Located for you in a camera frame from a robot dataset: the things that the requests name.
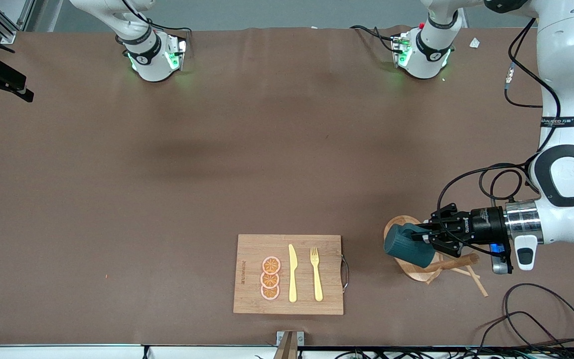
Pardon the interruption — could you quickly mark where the teal ribbed mug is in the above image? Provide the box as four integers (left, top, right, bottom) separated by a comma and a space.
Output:
384, 222, 437, 269

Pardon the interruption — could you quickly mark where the wooden mug rack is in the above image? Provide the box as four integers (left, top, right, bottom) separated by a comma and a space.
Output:
383, 215, 489, 298

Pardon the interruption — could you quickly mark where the yellow plastic fork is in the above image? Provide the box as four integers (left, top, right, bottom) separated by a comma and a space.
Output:
310, 247, 324, 302

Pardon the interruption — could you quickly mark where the yellow plastic knife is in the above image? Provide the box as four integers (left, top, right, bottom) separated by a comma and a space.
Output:
288, 244, 298, 303

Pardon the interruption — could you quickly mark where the black loose cable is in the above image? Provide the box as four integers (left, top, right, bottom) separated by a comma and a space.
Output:
502, 283, 574, 350
475, 311, 574, 358

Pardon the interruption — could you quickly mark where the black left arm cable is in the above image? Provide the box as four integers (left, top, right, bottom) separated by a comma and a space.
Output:
436, 17, 563, 250

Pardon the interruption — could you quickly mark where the wooden cutting board with handle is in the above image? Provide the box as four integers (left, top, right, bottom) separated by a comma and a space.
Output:
233, 234, 350, 316

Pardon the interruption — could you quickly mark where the metal table edge bracket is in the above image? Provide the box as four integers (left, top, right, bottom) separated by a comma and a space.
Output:
276, 330, 305, 359

